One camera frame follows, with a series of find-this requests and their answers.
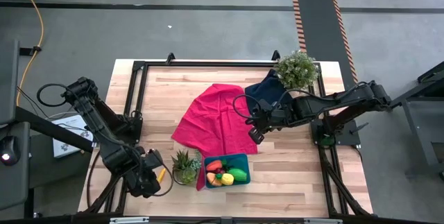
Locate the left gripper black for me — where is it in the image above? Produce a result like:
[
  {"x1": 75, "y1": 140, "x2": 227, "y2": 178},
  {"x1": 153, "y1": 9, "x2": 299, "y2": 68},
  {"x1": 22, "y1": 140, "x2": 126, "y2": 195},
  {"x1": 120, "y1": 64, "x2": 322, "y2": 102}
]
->
[{"x1": 126, "y1": 148, "x2": 164, "y2": 199}]

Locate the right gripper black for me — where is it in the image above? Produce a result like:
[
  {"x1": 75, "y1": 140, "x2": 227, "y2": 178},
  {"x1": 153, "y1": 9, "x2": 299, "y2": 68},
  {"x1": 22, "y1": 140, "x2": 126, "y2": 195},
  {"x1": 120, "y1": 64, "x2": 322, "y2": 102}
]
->
[{"x1": 245, "y1": 98, "x2": 298, "y2": 145}]

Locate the green toy pea pod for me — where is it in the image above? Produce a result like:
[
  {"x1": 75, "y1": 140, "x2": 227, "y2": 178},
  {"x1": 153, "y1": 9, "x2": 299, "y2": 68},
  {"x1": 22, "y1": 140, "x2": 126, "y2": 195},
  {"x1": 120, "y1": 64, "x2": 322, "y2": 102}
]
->
[{"x1": 227, "y1": 167, "x2": 248, "y2": 182}]

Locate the orange toy carrot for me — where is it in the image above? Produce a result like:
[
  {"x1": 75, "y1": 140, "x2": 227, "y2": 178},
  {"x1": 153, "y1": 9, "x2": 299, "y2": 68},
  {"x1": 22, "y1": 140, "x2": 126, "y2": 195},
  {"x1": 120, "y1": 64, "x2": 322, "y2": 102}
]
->
[{"x1": 205, "y1": 160, "x2": 223, "y2": 172}]

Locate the yellow toy pepper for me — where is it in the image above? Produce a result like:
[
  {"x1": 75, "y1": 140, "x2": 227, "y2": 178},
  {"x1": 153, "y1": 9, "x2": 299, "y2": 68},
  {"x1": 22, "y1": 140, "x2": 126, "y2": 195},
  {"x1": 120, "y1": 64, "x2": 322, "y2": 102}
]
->
[{"x1": 220, "y1": 172, "x2": 235, "y2": 186}]

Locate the orange toy fruit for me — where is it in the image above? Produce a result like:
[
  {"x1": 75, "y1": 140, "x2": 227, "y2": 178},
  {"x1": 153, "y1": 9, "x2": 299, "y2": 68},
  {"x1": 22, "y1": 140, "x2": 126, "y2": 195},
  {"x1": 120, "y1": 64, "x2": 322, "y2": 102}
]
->
[{"x1": 206, "y1": 171, "x2": 223, "y2": 187}]

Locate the teal plastic tupperware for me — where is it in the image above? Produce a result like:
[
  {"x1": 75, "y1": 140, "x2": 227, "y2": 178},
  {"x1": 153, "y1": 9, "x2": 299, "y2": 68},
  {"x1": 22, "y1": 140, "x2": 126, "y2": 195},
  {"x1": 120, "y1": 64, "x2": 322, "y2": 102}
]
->
[{"x1": 203, "y1": 153, "x2": 251, "y2": 189}]

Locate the navy blue cloth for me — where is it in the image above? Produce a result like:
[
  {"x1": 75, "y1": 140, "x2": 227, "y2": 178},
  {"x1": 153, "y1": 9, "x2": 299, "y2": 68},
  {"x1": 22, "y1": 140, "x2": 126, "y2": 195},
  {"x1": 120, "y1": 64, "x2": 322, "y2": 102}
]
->
[{"x1": 244, "y1": 69, "x2": 296, "y2": 116}]

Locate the red cloth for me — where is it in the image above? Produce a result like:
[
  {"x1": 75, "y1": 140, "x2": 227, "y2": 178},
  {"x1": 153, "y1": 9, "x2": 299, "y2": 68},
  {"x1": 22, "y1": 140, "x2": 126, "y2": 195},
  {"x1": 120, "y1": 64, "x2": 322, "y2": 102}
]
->
[{"x1": 171, "y1": 83, "x2": 259, "y2": 192}]

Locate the potted succulent plant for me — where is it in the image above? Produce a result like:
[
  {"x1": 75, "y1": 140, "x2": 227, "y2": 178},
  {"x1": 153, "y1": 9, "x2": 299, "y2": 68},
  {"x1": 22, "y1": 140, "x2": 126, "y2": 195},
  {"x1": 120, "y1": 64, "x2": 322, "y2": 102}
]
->
[{"x1": 171, "y1": 149, "x2": 203, "y2": 187}]

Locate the bushy green potted plant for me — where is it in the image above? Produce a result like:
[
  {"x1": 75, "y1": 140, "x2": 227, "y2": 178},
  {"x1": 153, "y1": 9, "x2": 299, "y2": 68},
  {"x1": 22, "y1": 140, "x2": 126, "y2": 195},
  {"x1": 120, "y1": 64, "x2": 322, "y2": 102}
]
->
[{"x1": 276, "y1": 49, "x2": 320, "y2": 93}]

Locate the white box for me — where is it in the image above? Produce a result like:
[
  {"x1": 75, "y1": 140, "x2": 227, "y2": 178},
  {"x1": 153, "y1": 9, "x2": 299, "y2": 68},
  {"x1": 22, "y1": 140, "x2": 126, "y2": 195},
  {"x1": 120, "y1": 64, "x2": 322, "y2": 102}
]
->
[{"x1": 51, "y1": 114, "x2": 94, "y2": 158}]

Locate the black diagonal beam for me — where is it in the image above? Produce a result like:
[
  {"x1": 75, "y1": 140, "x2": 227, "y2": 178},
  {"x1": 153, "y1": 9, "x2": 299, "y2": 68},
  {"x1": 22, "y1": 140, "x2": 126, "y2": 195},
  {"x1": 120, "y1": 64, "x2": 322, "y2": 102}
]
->
[{"x1": 13, "y1": 105, "x2": 94, "y2": 154}]

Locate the black orange-striped floor mat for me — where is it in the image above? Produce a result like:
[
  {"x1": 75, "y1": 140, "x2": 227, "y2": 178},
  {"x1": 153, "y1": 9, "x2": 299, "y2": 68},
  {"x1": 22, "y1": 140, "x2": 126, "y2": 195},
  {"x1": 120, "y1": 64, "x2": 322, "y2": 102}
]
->
[{"x1": 291, "y1": 0, "x2": 364, "y2": 107}]

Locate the black computer mouse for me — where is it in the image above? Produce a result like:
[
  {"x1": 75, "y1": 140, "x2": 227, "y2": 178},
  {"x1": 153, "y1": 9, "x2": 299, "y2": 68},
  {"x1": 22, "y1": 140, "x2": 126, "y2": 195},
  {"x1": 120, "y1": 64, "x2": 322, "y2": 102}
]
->
[{"x1": 0, "y1": 135, "x2": 21, "y2": 166}]

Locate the grey desk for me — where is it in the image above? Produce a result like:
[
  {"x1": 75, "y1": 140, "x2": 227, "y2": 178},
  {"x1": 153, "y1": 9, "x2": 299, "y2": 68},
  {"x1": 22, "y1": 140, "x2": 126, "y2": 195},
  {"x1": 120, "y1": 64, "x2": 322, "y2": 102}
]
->
[{"x1": 0, "y1": 40, "x2": 32, "y2": 211}]

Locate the dark grey metal cart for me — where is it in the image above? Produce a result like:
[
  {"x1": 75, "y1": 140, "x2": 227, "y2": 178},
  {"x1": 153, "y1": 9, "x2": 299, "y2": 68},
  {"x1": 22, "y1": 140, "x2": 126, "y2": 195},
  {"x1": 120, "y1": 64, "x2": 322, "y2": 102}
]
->
[{"x1": 391, "y1": 60, "x2": 444, "y2": 183}]

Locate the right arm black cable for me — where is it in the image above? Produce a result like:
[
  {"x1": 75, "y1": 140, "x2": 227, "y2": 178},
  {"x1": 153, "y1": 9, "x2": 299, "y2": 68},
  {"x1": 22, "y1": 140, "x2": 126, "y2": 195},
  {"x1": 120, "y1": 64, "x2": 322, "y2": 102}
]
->
[{"x1": 232, "y1": 88, "x2": 313, "y2": 121}]

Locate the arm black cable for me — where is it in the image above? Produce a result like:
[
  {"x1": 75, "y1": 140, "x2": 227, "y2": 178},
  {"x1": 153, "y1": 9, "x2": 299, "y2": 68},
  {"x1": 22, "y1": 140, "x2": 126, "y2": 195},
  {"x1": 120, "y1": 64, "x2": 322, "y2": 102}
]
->
[
  {"x1": 36, "y1": 83, "x2": 174, "y2": 198},
  {"x1": 232, "y1": 88, "x2": 313, "y2": 121}
]

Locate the silver metal bracket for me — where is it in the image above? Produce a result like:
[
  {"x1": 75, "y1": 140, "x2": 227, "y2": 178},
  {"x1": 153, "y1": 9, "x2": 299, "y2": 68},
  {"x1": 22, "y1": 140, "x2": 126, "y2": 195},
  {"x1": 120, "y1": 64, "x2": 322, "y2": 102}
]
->
[
  {"x1": 110, "y1": 216, "x2": 150, "y2": 224},
  {"x1": 304, "y1": 218, "x2": 343, "y2": 224}
]

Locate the thick black power cable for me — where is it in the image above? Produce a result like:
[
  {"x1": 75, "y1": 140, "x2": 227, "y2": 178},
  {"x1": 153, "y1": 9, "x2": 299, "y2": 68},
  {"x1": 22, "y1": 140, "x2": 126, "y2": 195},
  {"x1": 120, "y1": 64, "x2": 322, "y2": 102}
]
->
[{"x1": 85, "y1": 149, "x2": 105, "y2": 208}]

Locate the black aluminium table frame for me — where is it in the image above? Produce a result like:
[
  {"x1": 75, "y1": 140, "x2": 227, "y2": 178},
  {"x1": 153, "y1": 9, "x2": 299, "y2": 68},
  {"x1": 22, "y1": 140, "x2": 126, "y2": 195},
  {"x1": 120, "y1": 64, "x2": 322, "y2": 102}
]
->
[{"x1": 78, "y1": 59, "x2": 374, "y2": 224}]

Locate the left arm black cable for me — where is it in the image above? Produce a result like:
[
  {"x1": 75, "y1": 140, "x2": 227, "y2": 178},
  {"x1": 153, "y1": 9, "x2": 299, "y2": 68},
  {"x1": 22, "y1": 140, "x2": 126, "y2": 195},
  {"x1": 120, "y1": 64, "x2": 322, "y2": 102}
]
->
[{"x1": 36, "y1": 83, "x2": 174, "y2": 198}]

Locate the black cable bracket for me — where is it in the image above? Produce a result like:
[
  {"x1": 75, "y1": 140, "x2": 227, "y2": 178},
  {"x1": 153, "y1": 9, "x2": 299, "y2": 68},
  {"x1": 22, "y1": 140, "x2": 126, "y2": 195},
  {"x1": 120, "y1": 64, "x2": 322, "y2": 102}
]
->
[{"x1": 19, "y1": 45, "x2": 42, "y2": 57}]

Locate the yellow cable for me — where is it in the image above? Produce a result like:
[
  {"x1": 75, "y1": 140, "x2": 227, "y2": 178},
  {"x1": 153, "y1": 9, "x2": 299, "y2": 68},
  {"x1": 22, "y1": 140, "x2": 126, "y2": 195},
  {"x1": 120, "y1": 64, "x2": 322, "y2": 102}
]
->
[{"x1": 12, "y1": 0, "x2": 45, "y2": 107}]

